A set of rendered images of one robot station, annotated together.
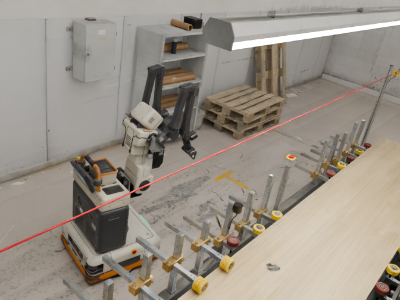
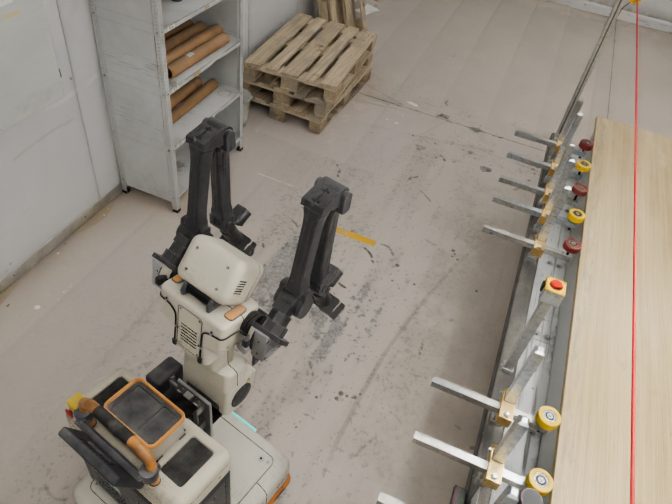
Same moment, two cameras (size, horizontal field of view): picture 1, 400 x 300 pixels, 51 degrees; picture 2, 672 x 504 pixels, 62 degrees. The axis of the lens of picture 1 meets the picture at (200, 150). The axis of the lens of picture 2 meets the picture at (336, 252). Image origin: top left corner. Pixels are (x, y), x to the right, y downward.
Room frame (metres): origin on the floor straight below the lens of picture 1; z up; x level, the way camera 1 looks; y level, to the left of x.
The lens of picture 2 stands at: (1.79, 0.52, 2.57)
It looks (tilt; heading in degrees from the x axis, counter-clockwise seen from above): 44 degrees down; 341
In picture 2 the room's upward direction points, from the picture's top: 10 degrees clockwise
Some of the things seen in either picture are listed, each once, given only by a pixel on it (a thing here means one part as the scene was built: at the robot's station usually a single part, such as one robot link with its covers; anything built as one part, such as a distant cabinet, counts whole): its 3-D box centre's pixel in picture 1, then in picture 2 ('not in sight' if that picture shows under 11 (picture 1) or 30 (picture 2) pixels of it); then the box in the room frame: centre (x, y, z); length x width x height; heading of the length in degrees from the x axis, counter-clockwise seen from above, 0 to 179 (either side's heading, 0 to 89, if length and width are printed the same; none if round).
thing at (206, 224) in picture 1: (201, 250); not in sight; (2.05, -0.12, 0.87); 0.04 x 0.04 x 0.48; 55
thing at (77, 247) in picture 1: (75, 246); not in sight; (2.61, 0.86, 0.23); 0.41 x 0.02 x 0.08; 42
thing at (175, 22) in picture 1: (181, 24); not in sight; (5.37, 0.50, 1.59); 0.30 x 0.08 x 0.08; 55
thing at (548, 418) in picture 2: (275, 219); (544, 423); (2.55, -0.63, 0.85); 0.08 x 0.08 x 0.11
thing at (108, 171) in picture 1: (102, 171); (146, 419); (2.76, 0.72, 0.87); 0.23 x 0.15 x 0.11; 42
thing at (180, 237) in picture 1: (175, 266); not in sight; (1.84, 0.03, 0.90); 0.04 x 0.04 x 0.48; 55
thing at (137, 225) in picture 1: (111, 239); (186, 485); (2.84, 0.63, 0.16); 0.67 x 0.64 x 0.25; 132
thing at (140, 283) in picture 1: (141, 283); not in sight; (1.62, 0.18, 0.95); 0.14 x 0.06 x 0.05; 145
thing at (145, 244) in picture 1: (167, 260); not in sight; (1.83, 0.07, 0.95); 0.50 x 0.04 x 0.04; 55
